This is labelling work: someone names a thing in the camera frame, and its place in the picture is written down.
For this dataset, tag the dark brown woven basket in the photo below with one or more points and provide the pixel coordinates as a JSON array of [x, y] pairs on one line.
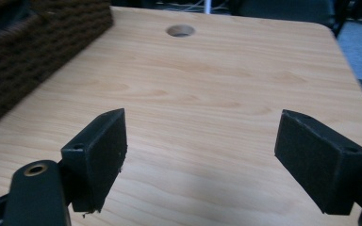
[[28, 56]]

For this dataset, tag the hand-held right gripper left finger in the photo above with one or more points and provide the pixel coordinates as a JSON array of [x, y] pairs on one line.
[[97, 163]]

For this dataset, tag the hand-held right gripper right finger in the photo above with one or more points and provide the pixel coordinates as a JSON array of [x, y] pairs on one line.
[[317, 163]]

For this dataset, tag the white metal desk frame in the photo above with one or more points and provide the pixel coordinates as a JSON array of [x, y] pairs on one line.
[[207, 6]]

